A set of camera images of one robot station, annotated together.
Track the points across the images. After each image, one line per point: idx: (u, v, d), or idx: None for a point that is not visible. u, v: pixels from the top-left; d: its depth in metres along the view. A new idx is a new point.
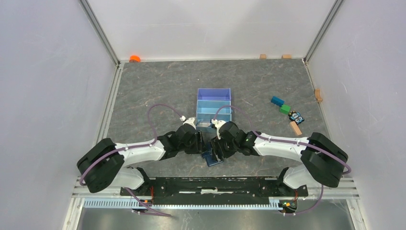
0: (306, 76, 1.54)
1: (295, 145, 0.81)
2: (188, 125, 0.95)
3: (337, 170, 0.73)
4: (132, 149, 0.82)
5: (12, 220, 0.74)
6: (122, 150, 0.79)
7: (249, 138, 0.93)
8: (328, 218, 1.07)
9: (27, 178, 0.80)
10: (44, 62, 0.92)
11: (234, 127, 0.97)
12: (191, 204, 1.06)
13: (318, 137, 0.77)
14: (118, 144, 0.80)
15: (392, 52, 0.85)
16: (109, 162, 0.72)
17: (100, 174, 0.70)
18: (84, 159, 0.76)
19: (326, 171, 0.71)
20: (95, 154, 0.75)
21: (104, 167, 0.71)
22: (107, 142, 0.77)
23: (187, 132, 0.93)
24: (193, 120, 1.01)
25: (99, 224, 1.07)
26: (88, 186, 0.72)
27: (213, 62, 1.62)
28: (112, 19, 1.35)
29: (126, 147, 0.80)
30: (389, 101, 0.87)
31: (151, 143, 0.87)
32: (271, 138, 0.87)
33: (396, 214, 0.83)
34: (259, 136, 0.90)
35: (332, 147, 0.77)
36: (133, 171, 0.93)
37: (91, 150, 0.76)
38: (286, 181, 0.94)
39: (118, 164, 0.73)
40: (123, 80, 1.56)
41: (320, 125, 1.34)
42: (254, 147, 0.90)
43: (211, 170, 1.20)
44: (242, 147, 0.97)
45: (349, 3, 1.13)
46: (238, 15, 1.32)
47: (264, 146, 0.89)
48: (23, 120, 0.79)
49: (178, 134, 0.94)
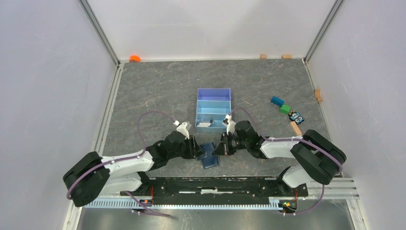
0: (306, 76, 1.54)
1: (290, 142, 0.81)
2: (177, 133, 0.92)
3: (328, 164, 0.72)
4: (119, 162, 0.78)
5: (12, 220, 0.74)
6: (109, 164, 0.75)
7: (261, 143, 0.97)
8: (328, 218, 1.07)
9: (27, 177, 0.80)
10: (44, 62, 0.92)
11: (252, 128, 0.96)
12: (191, 204, 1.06)
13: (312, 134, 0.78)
14: (105, 158, 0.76)
15: (392, 52, 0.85)
16: (95, 176, 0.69)
17: (86, 189, 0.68)
18: (70, 173, 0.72)
19: (314, 163, 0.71)
20: (81, 167, 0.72)
21: (90, 181, 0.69)
22: (93, 155, 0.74)
23: (175, 142, 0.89)
24: (186, 126, 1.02)
25: (99, 224, 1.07)
26: (74, 200, 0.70)
27: (213, 62, 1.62)
28: (113, 20, 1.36)
29: (112, 160, 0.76)
30: (389, 101, 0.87)
31: (138, 156, 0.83)
32: (274, 139, 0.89)
33: (397, 214, 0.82)
34: (266, 140, 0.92)
35: (326, 144, 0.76)
36: (129, 174, 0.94)
37: (77, 164, 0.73)
38: (285, 179, 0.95)
39: (104, 179, 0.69)
40: (123, 80, 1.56)
41: (320, 125, 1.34)
42: (261, 148, 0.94)
43: (211, 170, 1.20)
44: (253, 150, 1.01)
45: (349, 3, 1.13)
46: (238, 16, 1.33)
47: (268, 146, 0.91)
48: (23, 120, 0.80)
49: (166, 143, 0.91)
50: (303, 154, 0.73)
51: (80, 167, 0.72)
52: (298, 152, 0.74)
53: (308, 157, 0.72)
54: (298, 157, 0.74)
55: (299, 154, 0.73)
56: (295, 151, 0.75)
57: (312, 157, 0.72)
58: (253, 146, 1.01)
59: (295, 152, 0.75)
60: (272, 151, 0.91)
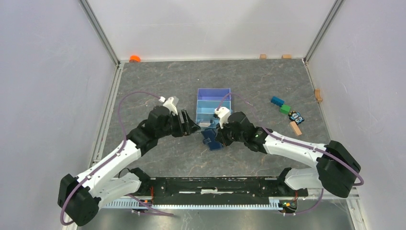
0: (306, 76, 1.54)
1: (311, 150, 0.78)
2: (160, 109, 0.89)
3: (349, 179, 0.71)
4: (96, 173, 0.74)
5: (13, 220, 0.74)
6: (86, 180, 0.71)
7: (259, 134, 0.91)
8: (328, 218, 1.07)
9: (27, 177, 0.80)
10: (44, 63, 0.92)
11: (246, 119, 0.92)
12: (191, 204, 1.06)
13: (336, 146, 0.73)
14: (80, 176, 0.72)
15: (391, 52, 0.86)
16: (77, 199, 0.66)
17: (77, 212, 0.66)
18: (59, 201, 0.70)
19: (339, 180, 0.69)
20: (63, 194, 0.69)
21: (76, 205, 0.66)
22: (68, 179, 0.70)
23: (160, 116, 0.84)
24: (172, 100, 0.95)
25: (99, 224, 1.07)
26: (76, 222, 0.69)
27: (213, 62, 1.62)
28: (113, 20, 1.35)
29: (88, 176, 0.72)
30: (389, 101, 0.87)
31: (117, 153, 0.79)
32: (284, 139, 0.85)
33: (397, 214, 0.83)
34: (270, 134, 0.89)
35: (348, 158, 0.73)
36: (123, 178, 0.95)
37: (59, 191, 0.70)
38: (287, 181, 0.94)
39: (87, 198, 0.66)
40: (123, 80, 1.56)
41: (320, 125, 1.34)
42: (264, 145, 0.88)
43: (211, 170, 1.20)
44: (250, 143, 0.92)
45: (349, 3, 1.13)
46: (238, 15, 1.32)
47: (276, 145, 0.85)
48: (23, 120, 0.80)
49: (151, 121, 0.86)
50: (330, 172, 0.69)
51: (62, 194, 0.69)
52: (325, 169, 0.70)
53: (334, 175, 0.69)
54: (323, 173, 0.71)
55: (327, 172, 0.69)
56: (321, 167, 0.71)
57: (337, 176, 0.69)
58: (250, 139, 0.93)
59: (320, 168, 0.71)
60: (279, 151, 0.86)
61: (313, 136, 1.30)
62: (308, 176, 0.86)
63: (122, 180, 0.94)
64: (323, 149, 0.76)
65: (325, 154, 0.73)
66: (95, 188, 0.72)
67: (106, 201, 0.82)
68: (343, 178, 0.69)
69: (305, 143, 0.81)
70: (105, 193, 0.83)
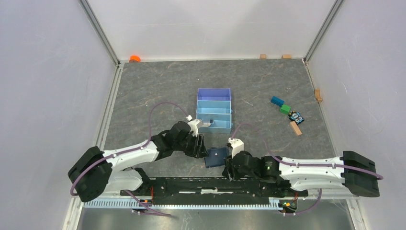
0: (306, 76, 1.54)
1: (331, 167, 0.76)
2: (184, 123, 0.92)
3: (373, 182, 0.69)
4: (120, 155, 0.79)
5: (12, 220, 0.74)
6: (111, 158, 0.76)
7: (270, 166, 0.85)
8: (328, 218, 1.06)
9: (27, 176, 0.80)
10: (45, 63, 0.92)
11: (250, 157, 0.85)
12: (191, 203, 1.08)
13: (351, 156, 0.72)
14: (106, 152, 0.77)
15: (392, 52, 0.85)
16: (97, 171, 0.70)
17: (90, 184, 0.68)
18: (74, 168, 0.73)
19: (369, 188, 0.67)
20: (84, 163, 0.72)
21: (94, 176, 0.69)
22: (95, 150, 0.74)
23: (183, 130, 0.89)
24: (197, 122, 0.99)
25: (99, 224, 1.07)
26: (80, 195, 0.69)
27: (213, 62, 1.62)
28: (113, 20, 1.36)
29: (114, 154, 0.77)
30: (389, 101, 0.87)
31: (141, 146, 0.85)
32: (299, 164, 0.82)
33: (398, 214, 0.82)
34: (282, 162, 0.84)
35: (363, 161, 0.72)
36: (129, 173, 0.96)
37: (80, 160, 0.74)
38: (295, 187, 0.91)
39: (107, 173, 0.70)
40: (123, 80, 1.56)
41: (320, 125, 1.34)
42: (281, 176, 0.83)
43: (211, 170, 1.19)
44: (265, 177, 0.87)
45: (349, 3, 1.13)
46: (238, 16, 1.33)
47: (293, 173, 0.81)
48: (23, 120, 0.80)
49: (172, 132, 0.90)
50: (359, 183, 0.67)
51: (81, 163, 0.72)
52: (355, 182, 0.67)
53: (363, 184, 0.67)
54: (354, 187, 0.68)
55: (356, 183, 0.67)
56: (349, 183, 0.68)
57: (365, 183, 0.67)
58: (263, 174, 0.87)
59: (351, 185, 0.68)
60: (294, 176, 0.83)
61: (313, 136, 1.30)
62: (322, 181, 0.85)
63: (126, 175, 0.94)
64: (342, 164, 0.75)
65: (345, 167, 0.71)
66: (116, 167, 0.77)
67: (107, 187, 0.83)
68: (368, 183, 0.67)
69: (320, 161, 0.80)
70: (111, 179, 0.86)
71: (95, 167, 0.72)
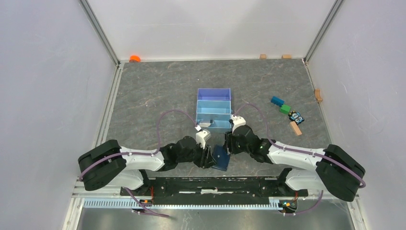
0: (306, 76, 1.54)
1: (310, 156, 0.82)
2: (191, 140, 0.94)
3: (353, 184, 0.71)
4: (135, 155, 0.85)
5: (12, 220, 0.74)
6: (126, 155, 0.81)
7: (263, 145, 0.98)
8: (328, 218, 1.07)
9: (27, 176, 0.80)
10: (44, 62, 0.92)
11: (251, 132, 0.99)
12: (191, 204, 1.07)
13: (336, 151, 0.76)
14: (123, 148, 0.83)
15: (391, 52, 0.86)
16: (111, 164, 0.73)
17: (100, 173, 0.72)
18: (87, 155, 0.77)
19: (343, 184, 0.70)
20: (99, 153, 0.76)
21: (106, 166, 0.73)
22: (113, 143, 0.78)
23: (186, 147, 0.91)
24: (205, 134, 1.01)
25: (99, 224, 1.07)
26: (85, 183, 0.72)
27: (213, 62, 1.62)
28: (113, 19, 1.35)
29: (130, 152, 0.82)
30: (389, 101, 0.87)
31: (152, 154, 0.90)
32: (286, 147, 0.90)
33: (399, 214, 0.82)
34: (273, 144, 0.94)
35: (348, 161, 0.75)
36: (133, 172, 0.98)
37: (96, 148, 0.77)
38: (287, 183, 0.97)
39: (118, 168, 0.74)
40: (123, 80, 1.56)
41: (320, 125, 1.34)
42: (268, 155, 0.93)
43: (212, 170, 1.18)
44: (256, 154, 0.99)
45: (349, 3, 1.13)
46: (238, 16, 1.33)
47: (278, 155, 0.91)
48: (22, 120, 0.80)
49: (177, 148, 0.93)
50: (330, 175, 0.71)
51: (97, 152, 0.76)
52: (326, 172, 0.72)
53: (336, 178, 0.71)
54: (325, 178, 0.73)
55: (327, 174, 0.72)
56: (321, 172, 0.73)
57: (339, 178, 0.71)
58: (256, 150, 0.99)
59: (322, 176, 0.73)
60: (282, 158, 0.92)
61: (313, 136, 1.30)
62: (311, 178, 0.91)
63: (132, 172, 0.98)
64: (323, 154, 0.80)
65: (324, 158, 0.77)
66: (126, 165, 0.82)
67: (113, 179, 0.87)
68: (344, 180, 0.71)
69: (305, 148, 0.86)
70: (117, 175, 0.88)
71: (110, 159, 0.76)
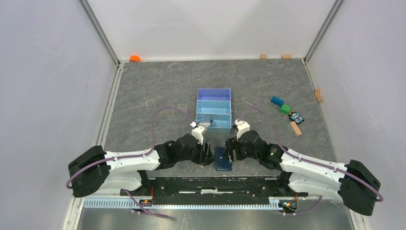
0: (306, 76, 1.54)
1: (332, 171, 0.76)
2: (191, 137, 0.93)
3: (372, 200, 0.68)
4: (121, 160, 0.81)
5: (11, 220, 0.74)
6: (111, 161, 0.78)
7: (274, 152, 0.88)
8: (328, 218, 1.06)
9: (27, 176, 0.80)
10: (45, 62, 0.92)
11: (258, 137, 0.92)
12: (191, 204, 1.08)
13: (358, 166, 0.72)
14: (108, 154, 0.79)
15: (391, 52, 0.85)
16: (95, 171, 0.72)
17: (85, 181, 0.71)
18: (74, 162, 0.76)
19: (365, 201, 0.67)
20: (85, 160, 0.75)
21: (91, 174, 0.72)
22: (98, 150, 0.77)
23: (186, 145, 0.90)
24: (202, 130, 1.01)
25: (99, 224, 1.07)
26: (73, 190, 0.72)
27: (213, 62, 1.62)
28: (113, 19, 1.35)
29: (115, 157, 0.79)
30: (389, 101, 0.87)
31: (144, 155, 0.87)
32: (302, 158, 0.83)
33: (399, 214, 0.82)
34: (286, 153, 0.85)
35: (369, 177, 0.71)
36: (129, 174, 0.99)
37: (82, 155, 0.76)
38: (291, 186, 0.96)
39: (103, 176, 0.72)
40: (123, 80, 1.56)
41: (320, 125, 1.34)
42: (280, 164, 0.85)
43: (212, 170, 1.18)
44: (266, 161, 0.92)
45: (349, 3, 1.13)
46: (238, 16, 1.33)
47: (293, 165, 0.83)
48: (23, 119, 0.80)
49: (176, 146, 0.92)
50: (354, 192, 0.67)
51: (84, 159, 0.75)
52: (349, 190, 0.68)
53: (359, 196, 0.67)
54: (347, 195, 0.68)
55: (351, 192, 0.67)
56: (344, 189, 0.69)
57: (362, 196, 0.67)
58: (265, 157, 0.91)
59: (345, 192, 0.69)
60: (296, 169, 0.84)
61: (313, 135, 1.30)
62: (321, 186, 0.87)
63: (127, 174, 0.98)
64: (344, 169, 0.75)
65: (346, 174, 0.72)
66: (114, 170, 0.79)
67: (106, 185, 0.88)
68: (366, 197, 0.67)
69: (324, 162, 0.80)
70: (109, 179, 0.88)
71: (95, 166, 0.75)
